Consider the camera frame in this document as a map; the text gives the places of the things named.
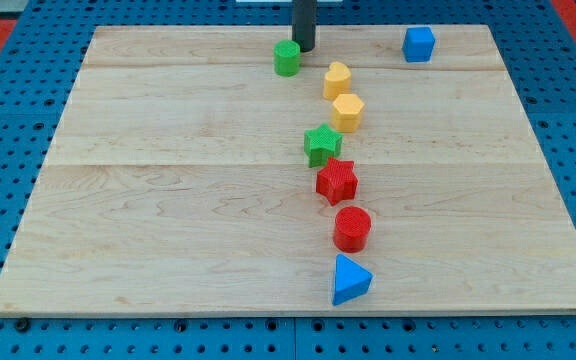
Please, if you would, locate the yellow heart block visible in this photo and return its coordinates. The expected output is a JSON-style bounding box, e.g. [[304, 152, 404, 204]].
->
[[322, 61, 352, 100]]

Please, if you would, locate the light wooden board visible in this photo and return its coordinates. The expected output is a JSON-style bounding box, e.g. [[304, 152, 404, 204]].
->
[[0, 25, 576, 318]]

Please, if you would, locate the green star block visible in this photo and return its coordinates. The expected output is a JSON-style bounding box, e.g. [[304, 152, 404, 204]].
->
[[304, 124, 343, 167]]

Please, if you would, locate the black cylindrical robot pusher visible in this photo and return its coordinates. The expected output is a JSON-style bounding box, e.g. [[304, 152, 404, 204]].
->
[[291, 0, 317, 52]]

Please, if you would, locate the red cylinder block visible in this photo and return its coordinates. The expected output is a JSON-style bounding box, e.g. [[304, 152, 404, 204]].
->
[[333, 206, 372, 253]]

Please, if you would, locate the green cylinder block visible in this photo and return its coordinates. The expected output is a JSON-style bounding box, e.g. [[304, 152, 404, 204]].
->
[[273, 40, 301, 77]]

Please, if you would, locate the yellow hexagon block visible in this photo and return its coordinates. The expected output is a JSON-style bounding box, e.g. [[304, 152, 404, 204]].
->
[[331, 94, 365, 133]]

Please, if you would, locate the blue cube block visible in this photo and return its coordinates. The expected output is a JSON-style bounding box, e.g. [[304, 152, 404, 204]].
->
[[402, 26, 435, 63]]

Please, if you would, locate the blue triangle block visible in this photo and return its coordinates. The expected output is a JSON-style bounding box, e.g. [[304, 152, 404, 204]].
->
[[332, 254, 373, 306]]

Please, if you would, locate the red star block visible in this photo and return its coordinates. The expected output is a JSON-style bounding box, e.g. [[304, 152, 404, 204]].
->
[[315, 157, 359, 206]]

